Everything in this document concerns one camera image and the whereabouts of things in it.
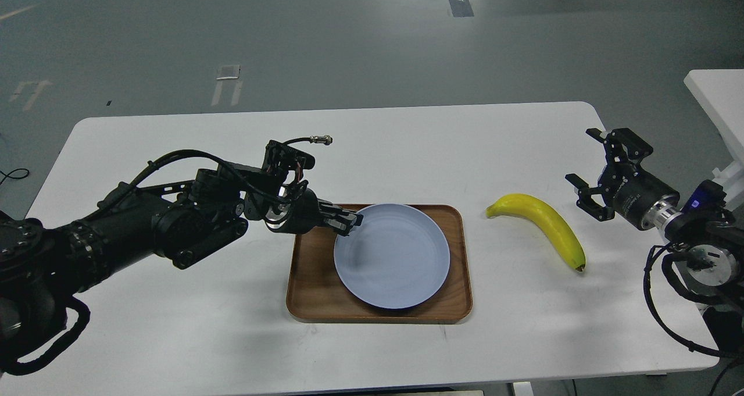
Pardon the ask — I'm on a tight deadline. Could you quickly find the white side table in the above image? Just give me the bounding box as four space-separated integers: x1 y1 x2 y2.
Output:
684 69 743 179

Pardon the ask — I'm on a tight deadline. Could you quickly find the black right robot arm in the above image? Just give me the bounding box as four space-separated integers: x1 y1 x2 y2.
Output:
566 128 742 362

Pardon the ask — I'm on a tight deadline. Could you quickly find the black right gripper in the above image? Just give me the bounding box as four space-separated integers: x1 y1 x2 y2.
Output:
565 128 680 231

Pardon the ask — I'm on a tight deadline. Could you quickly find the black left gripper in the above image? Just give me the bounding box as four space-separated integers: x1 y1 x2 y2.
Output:
264 189 364 237

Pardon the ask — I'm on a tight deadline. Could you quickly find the brown wooden tray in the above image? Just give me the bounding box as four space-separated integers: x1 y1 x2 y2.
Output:
286 204 473 324

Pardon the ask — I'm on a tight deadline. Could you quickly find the light blue plate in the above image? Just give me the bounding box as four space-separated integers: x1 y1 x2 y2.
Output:
333 203 451 309

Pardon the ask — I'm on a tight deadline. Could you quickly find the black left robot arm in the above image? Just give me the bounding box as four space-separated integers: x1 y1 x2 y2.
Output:
1 139 363 376

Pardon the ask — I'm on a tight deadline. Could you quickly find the yellow banana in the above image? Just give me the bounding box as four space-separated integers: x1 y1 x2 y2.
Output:
485 194 586 273

